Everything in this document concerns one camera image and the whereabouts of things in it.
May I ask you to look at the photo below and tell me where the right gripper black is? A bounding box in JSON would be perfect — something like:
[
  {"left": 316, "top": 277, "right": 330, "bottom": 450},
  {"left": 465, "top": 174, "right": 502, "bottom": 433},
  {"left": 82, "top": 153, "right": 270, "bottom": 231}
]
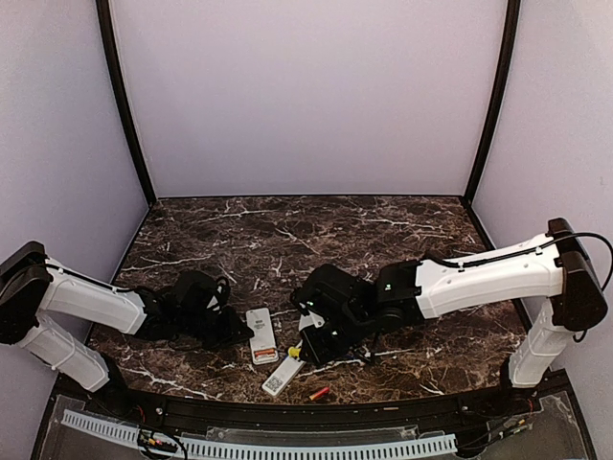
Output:
[{"left": 298, "top": 309, "right": 373, "bottom": 366}]

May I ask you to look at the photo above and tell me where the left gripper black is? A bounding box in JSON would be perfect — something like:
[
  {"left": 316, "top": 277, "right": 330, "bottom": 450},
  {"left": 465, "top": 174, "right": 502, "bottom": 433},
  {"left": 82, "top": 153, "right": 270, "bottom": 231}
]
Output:
[{"left": 177, "top": 307, "right": 254, "bottom": 351}]

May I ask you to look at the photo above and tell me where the yellow handled screwdriver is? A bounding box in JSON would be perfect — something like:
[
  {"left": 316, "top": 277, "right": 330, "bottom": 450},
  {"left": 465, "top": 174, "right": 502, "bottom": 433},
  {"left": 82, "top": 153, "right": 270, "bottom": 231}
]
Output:
[{"left": 287, "top": 347, "right": 301, "bottom": 359}]

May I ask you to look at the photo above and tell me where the white remote with buttons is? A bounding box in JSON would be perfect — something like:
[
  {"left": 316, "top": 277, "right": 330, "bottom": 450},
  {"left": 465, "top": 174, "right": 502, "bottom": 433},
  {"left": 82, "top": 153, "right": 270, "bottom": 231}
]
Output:
[{"left": 245, "top": 308, "right": 279, "bottom": 365}]

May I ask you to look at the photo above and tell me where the red orange battery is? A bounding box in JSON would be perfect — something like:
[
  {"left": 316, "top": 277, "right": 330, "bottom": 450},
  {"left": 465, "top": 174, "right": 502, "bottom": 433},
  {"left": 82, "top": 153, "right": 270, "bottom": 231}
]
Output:
[{"left": 309, "top": 386, "right": 329, "bottom": 401}]

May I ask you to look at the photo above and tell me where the white remote with label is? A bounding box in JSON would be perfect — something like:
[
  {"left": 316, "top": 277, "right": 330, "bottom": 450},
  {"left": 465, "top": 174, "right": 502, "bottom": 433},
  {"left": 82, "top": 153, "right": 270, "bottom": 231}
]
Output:
[{"left": 261, "top": 356, "right": 305, "bottom": 397}]

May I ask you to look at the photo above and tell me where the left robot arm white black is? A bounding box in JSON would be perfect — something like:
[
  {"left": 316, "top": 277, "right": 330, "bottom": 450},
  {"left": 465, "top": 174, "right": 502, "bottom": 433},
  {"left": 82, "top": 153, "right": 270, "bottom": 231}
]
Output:
[{"left": 1, "top": 241, "right": 255, "bottom": 418}]

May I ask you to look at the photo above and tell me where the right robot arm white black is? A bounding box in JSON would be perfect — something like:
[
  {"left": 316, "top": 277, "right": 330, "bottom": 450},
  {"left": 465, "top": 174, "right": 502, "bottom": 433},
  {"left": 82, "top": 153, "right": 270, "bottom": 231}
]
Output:
[{"left": 290, "top": 218, "right": 608, "bottom": 416}]

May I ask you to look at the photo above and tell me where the orange battery in remote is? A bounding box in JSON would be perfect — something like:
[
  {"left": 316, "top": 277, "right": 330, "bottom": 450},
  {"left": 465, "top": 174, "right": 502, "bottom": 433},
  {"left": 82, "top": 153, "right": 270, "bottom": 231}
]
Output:
[{"left": 254, "top": 349, "right": 278, "bottom": 359}]

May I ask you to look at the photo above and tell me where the black front rail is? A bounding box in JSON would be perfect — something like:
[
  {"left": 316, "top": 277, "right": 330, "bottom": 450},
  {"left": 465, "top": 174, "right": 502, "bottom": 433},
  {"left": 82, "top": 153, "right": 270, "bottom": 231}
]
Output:
[{"left": 85, "top": 382, "right": 542, "bottom": 435}]

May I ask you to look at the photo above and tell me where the white slotted cable duct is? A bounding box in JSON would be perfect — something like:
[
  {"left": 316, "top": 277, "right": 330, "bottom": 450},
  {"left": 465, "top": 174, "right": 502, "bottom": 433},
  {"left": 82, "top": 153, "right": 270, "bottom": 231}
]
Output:
[{"left": 60, "top": 409, "right": 458, "bottom": 460}]

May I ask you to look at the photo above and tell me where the left black frame post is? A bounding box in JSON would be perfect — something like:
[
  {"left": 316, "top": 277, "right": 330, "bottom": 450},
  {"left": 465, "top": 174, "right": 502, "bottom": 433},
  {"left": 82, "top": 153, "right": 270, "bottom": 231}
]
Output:
[{"left": 95, "top": 0, "right": 157, "bottom": 207}]

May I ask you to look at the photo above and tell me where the black frame post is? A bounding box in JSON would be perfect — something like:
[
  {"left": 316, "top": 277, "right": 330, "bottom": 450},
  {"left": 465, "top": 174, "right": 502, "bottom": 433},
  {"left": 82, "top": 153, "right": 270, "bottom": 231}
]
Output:
[
  {"left": 95, "top": 0, "right": 157, "bottom": 207},
  {"left": 463, "top": 0, "right": 521, "bottom": 207}
]

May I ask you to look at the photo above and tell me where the right black frame post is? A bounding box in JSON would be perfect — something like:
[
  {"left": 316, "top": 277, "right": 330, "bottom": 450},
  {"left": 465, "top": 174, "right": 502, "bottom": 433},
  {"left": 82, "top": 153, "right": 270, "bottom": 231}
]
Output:
[{"left": 463, "top": 0, "right": 521, "bottom": 207}]

